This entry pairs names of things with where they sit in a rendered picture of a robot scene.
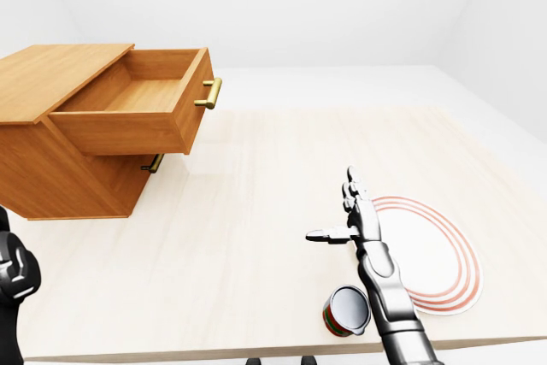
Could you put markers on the red and green tin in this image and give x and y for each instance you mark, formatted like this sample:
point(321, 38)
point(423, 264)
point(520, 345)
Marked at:
point(348, 307)

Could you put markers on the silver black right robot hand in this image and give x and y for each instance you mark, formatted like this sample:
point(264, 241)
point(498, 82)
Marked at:
point(366, 221)

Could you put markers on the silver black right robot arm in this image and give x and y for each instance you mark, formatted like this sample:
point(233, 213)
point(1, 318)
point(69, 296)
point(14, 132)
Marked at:
point(391, 301)

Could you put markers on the wooden cabinet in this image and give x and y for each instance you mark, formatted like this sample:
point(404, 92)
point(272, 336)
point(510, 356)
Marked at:
point(30, 78)

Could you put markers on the white plate with red rings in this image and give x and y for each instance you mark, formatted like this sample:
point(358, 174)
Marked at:
point(431, 254)

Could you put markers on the small dark shape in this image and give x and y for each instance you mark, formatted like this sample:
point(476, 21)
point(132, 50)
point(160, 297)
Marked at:
point(253, 361)
point(308, 360)

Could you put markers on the closed wooden drawer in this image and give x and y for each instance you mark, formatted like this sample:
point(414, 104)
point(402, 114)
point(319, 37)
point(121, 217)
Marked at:
point(124, 185)

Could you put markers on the open wooden drawer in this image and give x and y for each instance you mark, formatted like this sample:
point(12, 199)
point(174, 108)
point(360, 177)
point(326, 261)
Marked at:
point(141, 98)

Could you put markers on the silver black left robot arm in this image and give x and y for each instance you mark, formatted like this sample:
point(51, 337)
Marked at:
point(13, 262)

